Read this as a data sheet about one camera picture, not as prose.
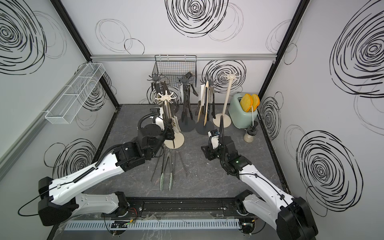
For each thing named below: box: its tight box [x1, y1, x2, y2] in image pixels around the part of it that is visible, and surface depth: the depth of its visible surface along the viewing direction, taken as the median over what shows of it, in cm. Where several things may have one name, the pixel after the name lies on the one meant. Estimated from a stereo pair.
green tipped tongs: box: [160, 148, 173, 191], surface depth 84 cm
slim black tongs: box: [212, 91, 216, 119], surface depth 85 cm
